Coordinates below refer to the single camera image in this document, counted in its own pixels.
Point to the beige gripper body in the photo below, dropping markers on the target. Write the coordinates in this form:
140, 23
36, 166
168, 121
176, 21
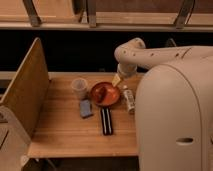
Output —
126, 70

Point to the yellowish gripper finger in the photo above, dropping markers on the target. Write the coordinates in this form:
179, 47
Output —
116, 80

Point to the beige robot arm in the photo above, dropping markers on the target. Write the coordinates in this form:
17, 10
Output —
173, 104

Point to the translucent ceramic cup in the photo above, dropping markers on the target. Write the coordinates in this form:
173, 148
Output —
80, 87

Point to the red food on plate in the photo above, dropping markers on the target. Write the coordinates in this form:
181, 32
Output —
101, 94

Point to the small white bottle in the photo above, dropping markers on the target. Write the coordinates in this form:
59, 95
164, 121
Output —
129, 97

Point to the blue sponge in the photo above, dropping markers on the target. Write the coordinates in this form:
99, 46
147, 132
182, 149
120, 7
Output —
85, 109

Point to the right dark divider panel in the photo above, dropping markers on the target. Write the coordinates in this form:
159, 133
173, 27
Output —
170, 42

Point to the left wooden divider panel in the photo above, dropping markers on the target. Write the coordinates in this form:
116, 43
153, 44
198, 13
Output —
23, 98

